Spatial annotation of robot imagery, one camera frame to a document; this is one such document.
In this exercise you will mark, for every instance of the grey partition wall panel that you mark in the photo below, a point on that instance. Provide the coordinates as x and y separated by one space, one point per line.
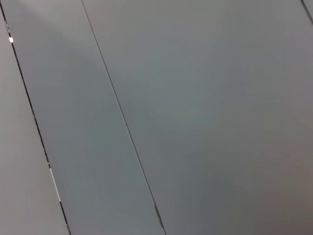
220 110
85 122
14 147

